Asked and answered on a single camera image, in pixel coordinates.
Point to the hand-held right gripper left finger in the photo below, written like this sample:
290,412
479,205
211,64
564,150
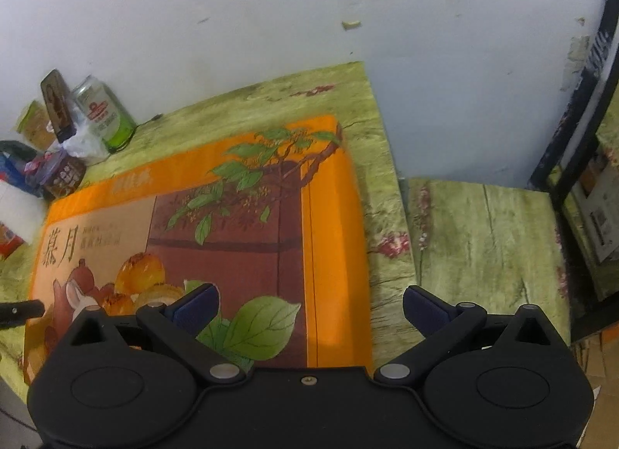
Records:
196,306

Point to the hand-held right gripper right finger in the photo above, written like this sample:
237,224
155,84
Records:
425,308

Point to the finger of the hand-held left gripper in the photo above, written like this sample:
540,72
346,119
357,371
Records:
22,311

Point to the orange gift box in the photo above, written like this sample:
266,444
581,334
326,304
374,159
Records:
217,216

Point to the green wood-print desktop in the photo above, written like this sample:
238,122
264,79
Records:
290,91

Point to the red snack packet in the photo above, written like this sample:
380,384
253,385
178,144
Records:
7,241

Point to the low green wood-print table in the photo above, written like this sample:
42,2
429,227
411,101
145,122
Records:
483,246

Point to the white cylinder container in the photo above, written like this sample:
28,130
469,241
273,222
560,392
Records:
17,212

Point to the brown jar with purple lid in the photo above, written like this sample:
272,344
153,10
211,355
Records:
65,178

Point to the clear container with red lid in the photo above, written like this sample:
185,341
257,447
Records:
36,169

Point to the blue drinking bottle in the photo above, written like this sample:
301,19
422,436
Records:
9,168

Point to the white plastic bag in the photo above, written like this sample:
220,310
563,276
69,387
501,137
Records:
87,149

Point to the beige green snack packet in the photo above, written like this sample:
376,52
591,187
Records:
34,129

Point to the cardboard box with white label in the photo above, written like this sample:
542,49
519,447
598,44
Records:
604,207

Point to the green white beer can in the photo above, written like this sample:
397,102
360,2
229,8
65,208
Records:
106,120

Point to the brown smartphone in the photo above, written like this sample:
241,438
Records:
57,105

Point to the black metal shelf frame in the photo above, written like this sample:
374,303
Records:
580,149

